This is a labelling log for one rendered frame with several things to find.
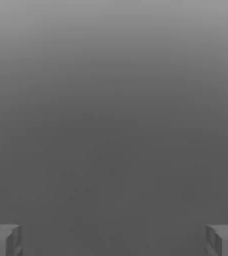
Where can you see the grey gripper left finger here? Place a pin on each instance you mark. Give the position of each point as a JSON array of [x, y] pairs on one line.
[[1, 241]]

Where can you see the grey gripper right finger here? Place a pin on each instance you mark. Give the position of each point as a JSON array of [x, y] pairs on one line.
[[226, 242]]

